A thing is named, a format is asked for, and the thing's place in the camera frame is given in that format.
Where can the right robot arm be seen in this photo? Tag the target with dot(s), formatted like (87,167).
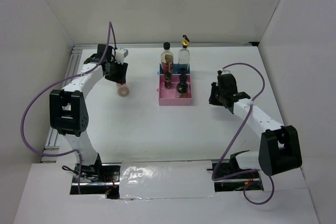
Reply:
(279,148)

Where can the pink plastic bin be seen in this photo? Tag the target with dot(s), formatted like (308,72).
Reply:
(168,97)

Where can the aluminium frame rail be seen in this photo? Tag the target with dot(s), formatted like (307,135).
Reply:
(107,63)

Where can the small black pepper shaker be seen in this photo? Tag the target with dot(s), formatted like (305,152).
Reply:
(167,80)

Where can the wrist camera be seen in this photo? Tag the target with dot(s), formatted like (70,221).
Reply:
(222,71)
(120,54)

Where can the black round cap jar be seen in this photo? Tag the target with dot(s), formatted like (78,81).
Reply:
(182,87)

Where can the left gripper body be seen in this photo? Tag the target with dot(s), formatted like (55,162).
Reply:
(117,72)

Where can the soy sauce bottle red label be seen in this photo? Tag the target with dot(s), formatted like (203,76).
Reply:
(167,59)

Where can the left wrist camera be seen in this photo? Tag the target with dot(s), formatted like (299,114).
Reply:
(120,54)

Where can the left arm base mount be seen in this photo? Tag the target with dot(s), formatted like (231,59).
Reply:
(106,182)

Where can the square glass bottle gold spout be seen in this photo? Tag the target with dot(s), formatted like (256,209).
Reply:
(184,56)

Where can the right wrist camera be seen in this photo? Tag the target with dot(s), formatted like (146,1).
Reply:
(222,71)

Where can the blue plastic bin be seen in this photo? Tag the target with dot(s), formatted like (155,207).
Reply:
(176,69)

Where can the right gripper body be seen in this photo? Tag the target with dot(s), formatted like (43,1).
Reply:
(216,95)

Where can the pink cap spice jar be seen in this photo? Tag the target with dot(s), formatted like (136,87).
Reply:
(123,90)

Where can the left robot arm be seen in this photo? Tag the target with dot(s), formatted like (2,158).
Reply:
(68,110)

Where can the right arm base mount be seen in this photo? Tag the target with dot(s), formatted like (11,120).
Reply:
(238,182)

